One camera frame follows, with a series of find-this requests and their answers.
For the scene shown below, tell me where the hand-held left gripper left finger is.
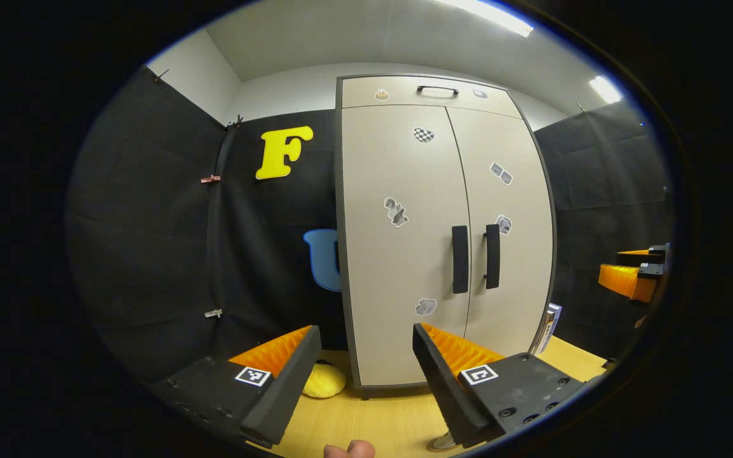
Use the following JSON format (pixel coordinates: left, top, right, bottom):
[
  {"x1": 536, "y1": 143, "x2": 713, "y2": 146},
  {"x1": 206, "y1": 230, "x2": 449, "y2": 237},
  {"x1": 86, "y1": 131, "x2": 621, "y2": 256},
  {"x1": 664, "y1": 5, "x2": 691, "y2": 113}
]
[{"x1": 149, "y1": 324, "x2": 323, "y2": 448}]

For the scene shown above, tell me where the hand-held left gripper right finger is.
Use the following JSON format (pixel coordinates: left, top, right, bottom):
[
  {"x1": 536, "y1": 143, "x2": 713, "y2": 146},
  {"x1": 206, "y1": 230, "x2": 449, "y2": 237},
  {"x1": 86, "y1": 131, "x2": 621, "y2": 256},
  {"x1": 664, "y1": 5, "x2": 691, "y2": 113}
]
[{"x1": 412, "y1": 322, "x2": 588, "y2": 450}]

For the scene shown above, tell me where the white cabinet door box sticker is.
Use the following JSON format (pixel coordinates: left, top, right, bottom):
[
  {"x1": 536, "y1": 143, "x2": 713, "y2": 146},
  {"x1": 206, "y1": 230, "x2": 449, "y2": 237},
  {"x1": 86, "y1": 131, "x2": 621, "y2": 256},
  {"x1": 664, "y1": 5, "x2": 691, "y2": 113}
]
[{"x1": 446, "y1": 107, "x2": 555, "y2": 357}]

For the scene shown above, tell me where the white cabinet door checkered sticker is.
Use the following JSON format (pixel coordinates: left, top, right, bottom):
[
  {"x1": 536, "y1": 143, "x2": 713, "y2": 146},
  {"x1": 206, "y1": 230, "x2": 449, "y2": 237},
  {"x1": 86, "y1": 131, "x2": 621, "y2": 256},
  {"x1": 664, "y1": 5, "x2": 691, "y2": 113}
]
[{"x1": 341, "y1": 105, "x2": 473, "y2": 387}]

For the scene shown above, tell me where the white and grey cabinet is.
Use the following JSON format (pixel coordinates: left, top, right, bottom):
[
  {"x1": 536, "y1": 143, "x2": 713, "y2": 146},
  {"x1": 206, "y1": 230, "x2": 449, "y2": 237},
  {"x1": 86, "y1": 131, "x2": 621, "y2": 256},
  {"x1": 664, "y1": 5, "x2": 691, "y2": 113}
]
[{"x1": 335, "y1": 73, "x2": 558, "y2": 399}]

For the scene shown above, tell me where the white cabinet drawer front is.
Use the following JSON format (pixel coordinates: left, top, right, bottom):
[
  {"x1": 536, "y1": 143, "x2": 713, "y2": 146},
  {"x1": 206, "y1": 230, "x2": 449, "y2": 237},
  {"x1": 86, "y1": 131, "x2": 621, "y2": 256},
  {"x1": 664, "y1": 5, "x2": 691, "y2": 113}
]
[{"x1": 341, "y1": 76, "x2": 523, "y2": 120}]

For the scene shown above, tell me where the yellow round object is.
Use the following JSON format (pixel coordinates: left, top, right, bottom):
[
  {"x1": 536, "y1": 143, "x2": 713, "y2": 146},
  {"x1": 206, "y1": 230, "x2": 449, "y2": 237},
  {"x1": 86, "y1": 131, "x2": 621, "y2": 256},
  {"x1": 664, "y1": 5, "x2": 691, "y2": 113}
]
[{"x1": 302, "y1": 361, "x2": 347, "y2": 399}]

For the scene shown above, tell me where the black backdrop cloth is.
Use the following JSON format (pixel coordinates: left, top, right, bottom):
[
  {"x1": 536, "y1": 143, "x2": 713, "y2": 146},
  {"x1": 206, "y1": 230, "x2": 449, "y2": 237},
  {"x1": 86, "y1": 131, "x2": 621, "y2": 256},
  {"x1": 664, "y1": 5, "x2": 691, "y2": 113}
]
[
  {"x1": 64, "y1": 66, "x2": 349, "y2": 385},
  {"x1": 532, "y1": 102, "x2": 676, "y2": 363}
]

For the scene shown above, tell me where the white printed box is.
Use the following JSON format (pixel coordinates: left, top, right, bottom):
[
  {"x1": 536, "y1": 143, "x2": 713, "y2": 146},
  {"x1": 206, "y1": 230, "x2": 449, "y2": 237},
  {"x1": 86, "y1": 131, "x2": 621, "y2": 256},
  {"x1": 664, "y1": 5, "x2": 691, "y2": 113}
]
[{"x1": 535, "y1": 303, "x2": 563, "y2": 356}]

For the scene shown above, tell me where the small ceiling light panel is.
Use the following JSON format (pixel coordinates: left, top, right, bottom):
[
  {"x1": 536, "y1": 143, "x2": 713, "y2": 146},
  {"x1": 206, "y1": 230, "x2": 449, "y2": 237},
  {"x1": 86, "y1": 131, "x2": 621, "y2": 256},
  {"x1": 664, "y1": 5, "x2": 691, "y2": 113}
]
[{"x1": 589, "y1": 76, "x2": 624, "y2": 104}]

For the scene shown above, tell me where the ceiling strip light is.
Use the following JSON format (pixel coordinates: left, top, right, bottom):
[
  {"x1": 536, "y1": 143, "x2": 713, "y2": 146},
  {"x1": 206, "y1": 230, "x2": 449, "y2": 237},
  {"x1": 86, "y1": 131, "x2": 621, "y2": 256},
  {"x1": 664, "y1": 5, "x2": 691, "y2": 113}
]
[{"x1": 433, "y1": 0, "x2": 534, "y2": 38}]

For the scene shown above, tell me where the black door handle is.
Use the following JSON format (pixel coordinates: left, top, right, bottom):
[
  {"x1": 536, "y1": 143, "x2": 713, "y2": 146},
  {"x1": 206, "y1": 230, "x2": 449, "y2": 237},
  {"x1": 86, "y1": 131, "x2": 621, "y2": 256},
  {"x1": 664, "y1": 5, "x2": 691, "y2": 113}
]
[
  {"x1": 484, "y1": 224, "x2": 501, "y2": 290},
  {"x1": 451, "y1": 225, "x2": 470, "y2": 295}
]

